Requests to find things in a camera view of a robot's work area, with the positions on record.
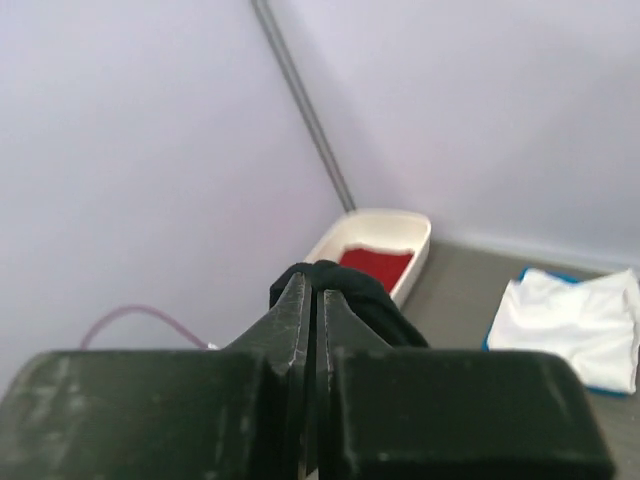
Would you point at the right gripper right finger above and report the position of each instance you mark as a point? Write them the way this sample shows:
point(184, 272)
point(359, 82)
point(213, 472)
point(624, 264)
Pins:
point(418, 413)

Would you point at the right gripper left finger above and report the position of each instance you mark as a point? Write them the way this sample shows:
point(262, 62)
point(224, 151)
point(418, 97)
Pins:
point(240, 412)

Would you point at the black t shirt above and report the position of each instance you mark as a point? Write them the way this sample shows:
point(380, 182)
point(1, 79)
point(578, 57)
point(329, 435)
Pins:
point(365, 296)

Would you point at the white plastic tub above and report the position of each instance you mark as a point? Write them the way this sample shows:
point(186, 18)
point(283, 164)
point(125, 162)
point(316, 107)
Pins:
point(380, 232)

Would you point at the blue t shirt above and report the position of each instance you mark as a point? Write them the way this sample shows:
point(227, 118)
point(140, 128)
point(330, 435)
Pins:
point(540, 274)

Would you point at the red t shirt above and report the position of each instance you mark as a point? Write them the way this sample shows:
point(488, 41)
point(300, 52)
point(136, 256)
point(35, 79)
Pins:
point(386, 266)

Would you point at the white t shirt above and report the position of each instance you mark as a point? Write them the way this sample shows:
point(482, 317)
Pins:
point(565, 330)

